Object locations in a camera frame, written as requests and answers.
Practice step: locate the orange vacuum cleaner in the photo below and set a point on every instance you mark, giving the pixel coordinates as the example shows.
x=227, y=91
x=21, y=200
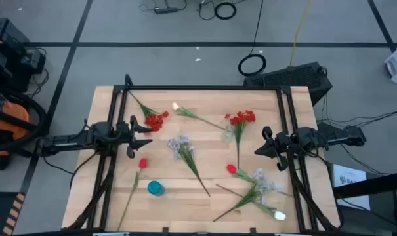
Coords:
x=8, y=121

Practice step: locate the teal glass vase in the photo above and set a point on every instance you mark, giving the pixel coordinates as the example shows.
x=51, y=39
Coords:
x=156, y=188

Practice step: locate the white paper sign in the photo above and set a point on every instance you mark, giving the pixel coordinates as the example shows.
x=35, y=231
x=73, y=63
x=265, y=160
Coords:
x=349, y=180

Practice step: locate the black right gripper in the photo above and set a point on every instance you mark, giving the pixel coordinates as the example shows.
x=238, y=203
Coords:
x=285, y=144

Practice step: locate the white tulip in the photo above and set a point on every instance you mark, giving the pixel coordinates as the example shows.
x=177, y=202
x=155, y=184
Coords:
x=175, y=106
x=279, y=215

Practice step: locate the red tulip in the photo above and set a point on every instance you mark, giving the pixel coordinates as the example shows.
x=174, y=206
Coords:
x=142, y=163
x=231, y=168

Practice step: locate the black perforated computer case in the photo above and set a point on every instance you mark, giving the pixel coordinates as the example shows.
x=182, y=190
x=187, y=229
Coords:
x=288, y=78

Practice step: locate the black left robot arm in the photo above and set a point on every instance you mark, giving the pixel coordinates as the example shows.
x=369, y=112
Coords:
x=70, y=141

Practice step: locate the black equipment cases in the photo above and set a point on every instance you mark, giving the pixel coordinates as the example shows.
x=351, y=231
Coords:
x=8, y=55

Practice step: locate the black bar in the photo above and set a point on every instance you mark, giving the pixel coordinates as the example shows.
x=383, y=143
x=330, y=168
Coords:
x=372, y=187

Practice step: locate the black table frame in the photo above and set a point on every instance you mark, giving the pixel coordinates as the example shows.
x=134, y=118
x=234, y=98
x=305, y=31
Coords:
x=201, y=88

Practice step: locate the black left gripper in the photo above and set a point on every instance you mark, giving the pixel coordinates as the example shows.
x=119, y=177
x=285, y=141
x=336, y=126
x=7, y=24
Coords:
x=124, y=136

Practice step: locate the black power strip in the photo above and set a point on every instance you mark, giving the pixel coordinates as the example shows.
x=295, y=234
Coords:
x=165, y=10

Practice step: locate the white veined blossom bunch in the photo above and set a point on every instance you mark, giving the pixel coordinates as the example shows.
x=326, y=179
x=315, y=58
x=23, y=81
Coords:
x=263, y=185
x=181, y=145

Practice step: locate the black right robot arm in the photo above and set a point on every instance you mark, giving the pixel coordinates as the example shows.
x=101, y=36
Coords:
x=342, y=136

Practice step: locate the red blossom bunch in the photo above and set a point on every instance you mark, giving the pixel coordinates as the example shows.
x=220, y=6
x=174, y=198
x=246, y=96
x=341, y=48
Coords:
x=242, y=118
x=155, y=121

